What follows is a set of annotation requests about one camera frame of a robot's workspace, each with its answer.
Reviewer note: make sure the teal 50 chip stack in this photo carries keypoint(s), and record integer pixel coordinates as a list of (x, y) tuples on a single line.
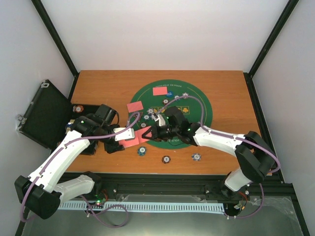
[(141, 151)]

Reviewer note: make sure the blue small blind button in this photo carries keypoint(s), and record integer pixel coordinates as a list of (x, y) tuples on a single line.
[(169, 94)]

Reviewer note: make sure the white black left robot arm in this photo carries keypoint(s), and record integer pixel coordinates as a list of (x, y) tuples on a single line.
[(41, 191)]

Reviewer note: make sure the black poker chip case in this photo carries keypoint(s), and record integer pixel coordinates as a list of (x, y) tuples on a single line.
[(48, 116)]

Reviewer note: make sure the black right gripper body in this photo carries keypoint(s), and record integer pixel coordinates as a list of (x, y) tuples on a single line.
[(163, 135)]

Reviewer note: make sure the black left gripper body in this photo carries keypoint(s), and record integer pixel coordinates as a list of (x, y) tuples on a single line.
[(110, 148)]

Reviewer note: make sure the round green poker mat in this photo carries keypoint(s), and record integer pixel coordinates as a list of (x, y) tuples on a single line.
[(182, 113)]

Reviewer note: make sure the red card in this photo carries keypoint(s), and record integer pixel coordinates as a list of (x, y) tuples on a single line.
[(160, 91), (134, 106)]

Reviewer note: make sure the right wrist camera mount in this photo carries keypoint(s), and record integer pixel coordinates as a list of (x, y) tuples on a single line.
[(158, 119)]

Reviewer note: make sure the light blue cable duct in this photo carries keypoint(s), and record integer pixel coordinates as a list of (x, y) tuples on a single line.
[(152, 207)]

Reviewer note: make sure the black left frame post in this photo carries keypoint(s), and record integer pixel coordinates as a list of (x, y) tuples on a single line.
[(41, 10)]

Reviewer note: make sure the black frame post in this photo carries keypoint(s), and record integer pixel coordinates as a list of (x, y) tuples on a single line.
[(280, 23), (41, 10)]

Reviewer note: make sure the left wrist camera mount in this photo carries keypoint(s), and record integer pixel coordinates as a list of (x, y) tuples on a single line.
[(123, 133)]

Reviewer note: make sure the brown chip in case corner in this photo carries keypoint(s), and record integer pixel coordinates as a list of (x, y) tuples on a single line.
[(78, 108)]

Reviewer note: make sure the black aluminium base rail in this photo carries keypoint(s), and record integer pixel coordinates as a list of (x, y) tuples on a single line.
[(207, 186)]

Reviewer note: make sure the black right frame post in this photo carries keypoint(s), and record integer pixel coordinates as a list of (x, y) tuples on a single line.
[(280, 23)]

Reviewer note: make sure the brown 100 chip stack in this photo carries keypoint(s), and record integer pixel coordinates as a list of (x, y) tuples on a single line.
[(166, 159)]

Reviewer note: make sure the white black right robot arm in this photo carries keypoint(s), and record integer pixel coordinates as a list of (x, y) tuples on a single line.
[(254, 156)]

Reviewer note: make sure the blue 10 chip stack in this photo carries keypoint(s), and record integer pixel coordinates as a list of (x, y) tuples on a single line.
[(196, 157)]

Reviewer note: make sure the red playing card deck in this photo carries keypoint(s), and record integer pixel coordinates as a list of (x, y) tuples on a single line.
[(130, 143)]

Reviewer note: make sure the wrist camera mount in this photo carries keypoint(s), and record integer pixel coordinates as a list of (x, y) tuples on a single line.
[(158, 119), (123, 133)]

